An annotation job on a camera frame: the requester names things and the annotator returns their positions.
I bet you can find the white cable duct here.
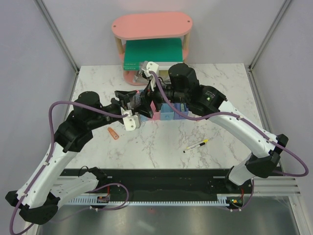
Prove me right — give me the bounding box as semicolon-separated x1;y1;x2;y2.
66;193;243;207

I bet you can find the pink oval shelf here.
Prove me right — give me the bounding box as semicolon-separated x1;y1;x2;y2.
112;12;193;86

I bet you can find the yellow white marker pen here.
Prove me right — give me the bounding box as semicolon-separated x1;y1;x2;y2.
183;139;208;153

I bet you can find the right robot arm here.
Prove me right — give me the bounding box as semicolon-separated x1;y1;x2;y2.
139;62;289;193

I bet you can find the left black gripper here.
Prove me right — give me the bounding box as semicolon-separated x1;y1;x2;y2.
88;91;137;130

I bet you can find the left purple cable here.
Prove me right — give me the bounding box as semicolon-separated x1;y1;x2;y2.
9;100;130;235

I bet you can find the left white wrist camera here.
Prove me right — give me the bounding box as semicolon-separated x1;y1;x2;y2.
122;110;141;131

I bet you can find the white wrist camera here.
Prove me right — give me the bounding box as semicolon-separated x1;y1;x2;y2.
140;61;159;78
122;110;141;131

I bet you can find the clear tape roll pack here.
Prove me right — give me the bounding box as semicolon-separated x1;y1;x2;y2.
129;94;141;109

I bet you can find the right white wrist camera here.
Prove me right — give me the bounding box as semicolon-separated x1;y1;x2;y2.
140;61;159;78

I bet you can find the four-compartment pastel organizer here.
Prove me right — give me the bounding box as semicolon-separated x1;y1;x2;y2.
140;102;189;121

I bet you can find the green book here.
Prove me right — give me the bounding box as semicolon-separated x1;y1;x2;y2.
123;38;183;71

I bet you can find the spiral notebook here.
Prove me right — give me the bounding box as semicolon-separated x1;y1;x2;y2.
133;71;149;85

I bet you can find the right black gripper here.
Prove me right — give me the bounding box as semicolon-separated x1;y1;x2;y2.
133;74;189;118

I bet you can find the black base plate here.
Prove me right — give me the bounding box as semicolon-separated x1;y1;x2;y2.
58;167;255;204

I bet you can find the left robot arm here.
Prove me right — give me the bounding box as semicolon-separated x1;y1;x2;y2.
5;91;137;225

